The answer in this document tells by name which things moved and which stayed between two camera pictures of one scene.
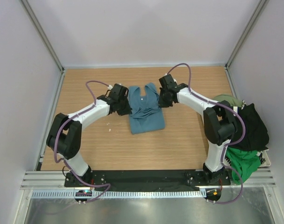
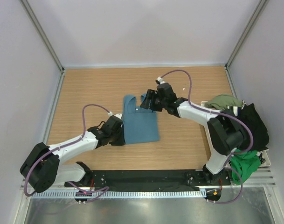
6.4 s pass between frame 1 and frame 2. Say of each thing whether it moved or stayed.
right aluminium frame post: stayed
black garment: stayed
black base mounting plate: stayed
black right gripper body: moved
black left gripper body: moved
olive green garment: stayed
